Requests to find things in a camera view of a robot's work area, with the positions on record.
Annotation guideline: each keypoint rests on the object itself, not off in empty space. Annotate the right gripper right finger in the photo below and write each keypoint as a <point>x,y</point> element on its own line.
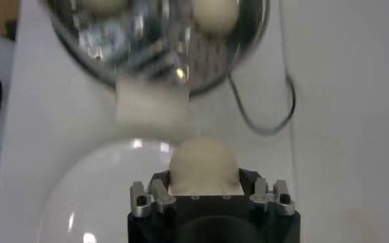
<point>263,194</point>

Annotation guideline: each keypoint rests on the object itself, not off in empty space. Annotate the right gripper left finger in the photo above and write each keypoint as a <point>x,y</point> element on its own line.
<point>161,198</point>

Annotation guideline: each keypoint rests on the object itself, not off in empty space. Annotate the white steamed baozi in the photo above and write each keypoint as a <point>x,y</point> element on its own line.
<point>215,13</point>
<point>105,5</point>
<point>204,165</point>

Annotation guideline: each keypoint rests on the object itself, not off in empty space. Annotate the steel steamer basket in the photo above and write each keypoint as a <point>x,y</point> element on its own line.
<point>148,49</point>

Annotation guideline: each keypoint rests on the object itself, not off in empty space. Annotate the white round plate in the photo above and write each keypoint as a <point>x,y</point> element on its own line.
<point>98,198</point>

